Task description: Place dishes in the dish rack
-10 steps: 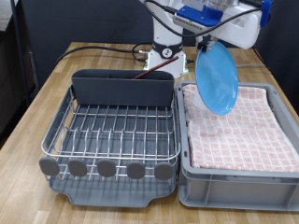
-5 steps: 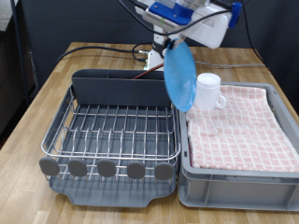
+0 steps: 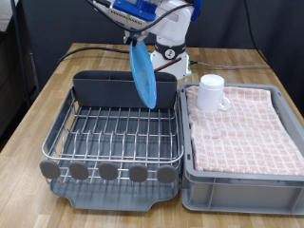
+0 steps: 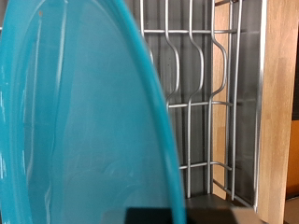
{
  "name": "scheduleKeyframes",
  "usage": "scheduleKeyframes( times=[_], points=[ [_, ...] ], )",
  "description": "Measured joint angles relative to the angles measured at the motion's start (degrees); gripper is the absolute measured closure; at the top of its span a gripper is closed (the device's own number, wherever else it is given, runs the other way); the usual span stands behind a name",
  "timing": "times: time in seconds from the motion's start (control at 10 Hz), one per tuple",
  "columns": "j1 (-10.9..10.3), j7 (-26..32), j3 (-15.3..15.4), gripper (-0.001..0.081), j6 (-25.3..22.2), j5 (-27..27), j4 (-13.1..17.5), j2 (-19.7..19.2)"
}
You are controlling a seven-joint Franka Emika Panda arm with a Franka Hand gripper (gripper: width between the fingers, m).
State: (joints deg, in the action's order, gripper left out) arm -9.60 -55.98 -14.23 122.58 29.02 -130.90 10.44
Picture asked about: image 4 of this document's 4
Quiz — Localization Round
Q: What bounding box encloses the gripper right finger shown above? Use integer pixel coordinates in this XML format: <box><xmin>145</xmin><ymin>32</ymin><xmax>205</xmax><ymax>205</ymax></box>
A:
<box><xmin>185</xmin><ymin>204</ymin><xmax>257</xmax><ymax>224</ymax></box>

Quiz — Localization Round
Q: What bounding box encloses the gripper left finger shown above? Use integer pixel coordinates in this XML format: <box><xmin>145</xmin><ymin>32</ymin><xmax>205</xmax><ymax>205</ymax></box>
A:
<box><xmin>102</xmin><ymin>206</ymin><xmax>186</xmax><ymax>224</ymax></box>

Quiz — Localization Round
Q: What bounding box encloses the blue plastic plate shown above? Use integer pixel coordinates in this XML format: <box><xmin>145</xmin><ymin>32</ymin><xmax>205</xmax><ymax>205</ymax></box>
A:
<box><xmin>0</xmin><ymin>0</ymin><xmax>188</xmax><ymax>224</ymax></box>

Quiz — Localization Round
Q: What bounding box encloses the grey plastic drain tray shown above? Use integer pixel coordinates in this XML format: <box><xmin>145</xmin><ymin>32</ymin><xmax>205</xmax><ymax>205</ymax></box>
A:
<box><xmin>125</xmin><ymin>0</ymin><xmax>262</xmax><ymax>210</ymax></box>

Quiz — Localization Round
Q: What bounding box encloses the metal wire dish rack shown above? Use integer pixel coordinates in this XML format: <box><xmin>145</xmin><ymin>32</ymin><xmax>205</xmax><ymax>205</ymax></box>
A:
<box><xmin>138</xmin><ymin>0</ymin><xmax>266</xmax><ymax>213</ymax></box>

